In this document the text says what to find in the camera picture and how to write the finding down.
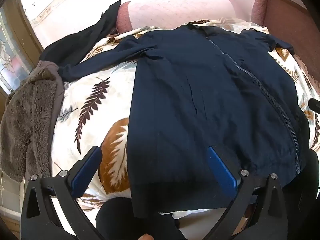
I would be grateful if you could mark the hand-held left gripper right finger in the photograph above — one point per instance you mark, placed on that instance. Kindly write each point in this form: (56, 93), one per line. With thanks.
(222, 172)

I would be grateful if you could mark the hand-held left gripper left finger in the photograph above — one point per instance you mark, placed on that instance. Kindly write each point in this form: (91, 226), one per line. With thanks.
(85, 171)

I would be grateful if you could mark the navy zip jacket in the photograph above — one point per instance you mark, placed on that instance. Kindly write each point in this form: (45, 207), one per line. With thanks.
(200, 105)

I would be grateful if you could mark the leaf print blanket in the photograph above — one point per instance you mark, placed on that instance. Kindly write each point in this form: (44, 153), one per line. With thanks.
(100, 135)

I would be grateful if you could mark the grey fleece garment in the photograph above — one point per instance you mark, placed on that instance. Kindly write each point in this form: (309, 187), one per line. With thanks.
(25, 117)

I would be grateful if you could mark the pink sofa cushion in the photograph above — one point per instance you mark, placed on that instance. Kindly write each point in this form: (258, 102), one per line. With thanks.
(175, 12)

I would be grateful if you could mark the black garment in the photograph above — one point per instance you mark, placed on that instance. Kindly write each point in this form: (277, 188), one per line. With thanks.
(75, 45)

